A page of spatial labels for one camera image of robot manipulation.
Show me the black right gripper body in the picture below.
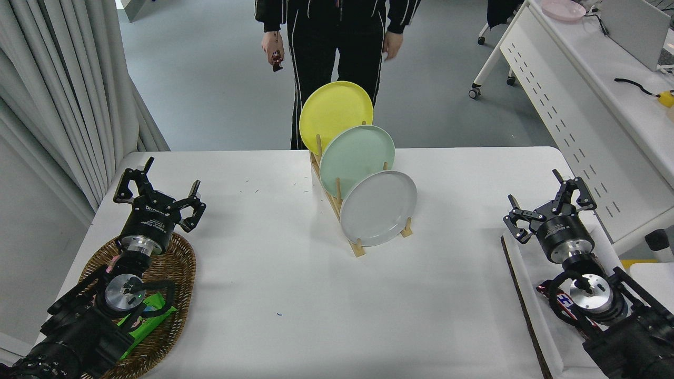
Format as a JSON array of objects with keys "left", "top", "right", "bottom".
[{"left": 537, "top": 213, "right": 596, "bottom": 257}]

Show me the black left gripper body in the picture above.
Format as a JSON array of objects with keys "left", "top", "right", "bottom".
[{"left": 122, "top": 192, "right": 181, "bottom": 247}]

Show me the grey plate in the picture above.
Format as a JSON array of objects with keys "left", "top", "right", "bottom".
[{"left": 340, "top": 170, "right": 418, "bottom": 247}]

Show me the mint green plate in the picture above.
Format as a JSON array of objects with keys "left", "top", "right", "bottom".
[{"left": 319, "top": 125, "right": 396, "bottom": 200}]

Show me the wooden plate rack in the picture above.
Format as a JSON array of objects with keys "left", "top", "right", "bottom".
[{"left": 309, "top": 121, "right": 413, "bottom": 258}]

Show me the yellow plate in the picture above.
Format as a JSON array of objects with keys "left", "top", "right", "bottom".
[{"left": 299, "top": 81, "right": 374, "bottom": 156}]

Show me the pink plate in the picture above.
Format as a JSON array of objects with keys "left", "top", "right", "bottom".
[{"left": 541, "top": 0, "right": 587, "bottom": 22}]

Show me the person's right hand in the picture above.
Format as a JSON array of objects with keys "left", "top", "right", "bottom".
[{"left": 262, "top": 31, "right": 285, "bottom": 66}]

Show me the person's left hand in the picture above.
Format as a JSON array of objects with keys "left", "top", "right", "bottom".
[{"left": 383, "top": 32, "right": 404, "bottom": 62}]

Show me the brown wicker basket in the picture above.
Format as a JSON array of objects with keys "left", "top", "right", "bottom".
[{"left": 79, "top": 232, "right": 197, "bottom": 379}]

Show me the white tray with dark edge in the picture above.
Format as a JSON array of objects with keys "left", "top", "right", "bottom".
[{"left": 499, "top": 221, "right": 640, "bottom": 379}]

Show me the brown chocolate bar blue print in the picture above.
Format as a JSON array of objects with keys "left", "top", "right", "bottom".
[{"left": 536, "top": 282, "right": 600, "bottom": 338}]

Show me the green snack packet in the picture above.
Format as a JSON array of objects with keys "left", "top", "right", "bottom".
[{"left": 117, "top": 292, "right": 177, "bottom": 361}]

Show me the white desk with perforated panel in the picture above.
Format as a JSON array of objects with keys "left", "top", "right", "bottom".
[{"left": 469, "top": 0, "right": 674, "bottom": 256}]

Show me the grey curtain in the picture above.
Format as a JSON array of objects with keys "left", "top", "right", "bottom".
[{"left": 0, "top": 0, "right": 170, "bottom": 227}]

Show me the silver laptop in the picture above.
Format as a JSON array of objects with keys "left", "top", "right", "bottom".
[{"left": 600, "top": 0, "right": 674, "bottom": 74}]

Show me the grey cabinet corner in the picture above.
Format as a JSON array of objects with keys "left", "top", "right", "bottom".
[{"left": 117, "top": 0, "right": 158, "bottom": 23}]

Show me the person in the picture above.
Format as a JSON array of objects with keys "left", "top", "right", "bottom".
[{"left": 255, "top": 0, "right": 422, "bottom": 151}]

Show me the black cable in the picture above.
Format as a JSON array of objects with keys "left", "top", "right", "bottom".
[
  {"left": 582, "top": 4, "right": 610, "bottom": 36},
  {"left": 614, "top": 78, "right": 661, "bottom": 98}
]

